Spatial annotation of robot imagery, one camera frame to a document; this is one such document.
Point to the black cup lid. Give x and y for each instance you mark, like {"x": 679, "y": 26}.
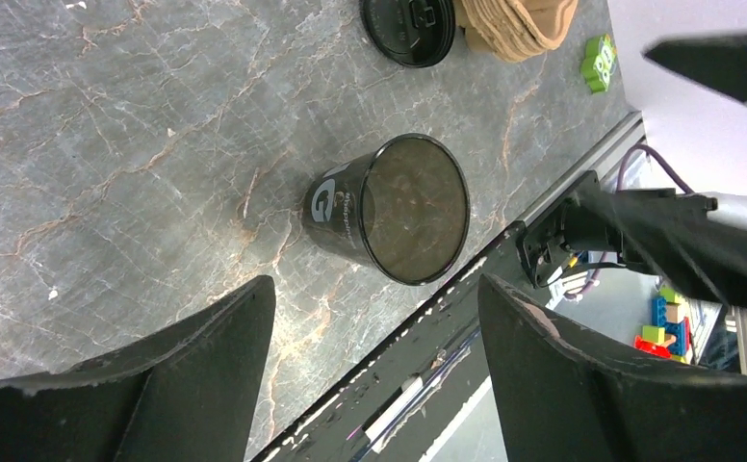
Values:
{"x": 412, "y": 33}

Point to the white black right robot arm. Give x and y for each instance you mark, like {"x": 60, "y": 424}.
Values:
{"x": 548, "y": 237}

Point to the colourful toy blocks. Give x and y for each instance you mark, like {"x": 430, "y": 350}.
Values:
{"x": 669, "y": 334}

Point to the green toy figure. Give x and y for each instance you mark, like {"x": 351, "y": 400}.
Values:
{"x": 599, "y": 63}

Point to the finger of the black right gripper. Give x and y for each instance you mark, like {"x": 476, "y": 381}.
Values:
{"x": 717, "y": 63}
{"x": 670, "y": 236}

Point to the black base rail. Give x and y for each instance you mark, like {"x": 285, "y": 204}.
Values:
{"x": 401, "y": 397}

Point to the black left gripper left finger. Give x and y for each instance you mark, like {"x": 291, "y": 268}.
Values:
{"x": 185, "y": 393}

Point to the single black coffee cup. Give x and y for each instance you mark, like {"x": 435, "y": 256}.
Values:
{"x": 403, "y": 209}

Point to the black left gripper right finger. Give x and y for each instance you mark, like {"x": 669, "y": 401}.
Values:
{"x": 565, "y": 392}

